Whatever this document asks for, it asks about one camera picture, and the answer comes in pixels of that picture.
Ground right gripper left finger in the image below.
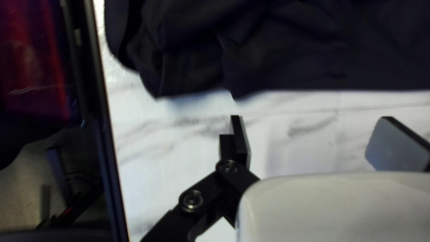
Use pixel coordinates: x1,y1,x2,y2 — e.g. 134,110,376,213
140,115,261,242

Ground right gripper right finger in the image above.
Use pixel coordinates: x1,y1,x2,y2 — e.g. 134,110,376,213
365,117,430,172

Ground black t-shirt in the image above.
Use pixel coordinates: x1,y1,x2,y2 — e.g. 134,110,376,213
104,0,430,100

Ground black frame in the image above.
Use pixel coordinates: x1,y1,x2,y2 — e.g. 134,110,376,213
34,0,130,242

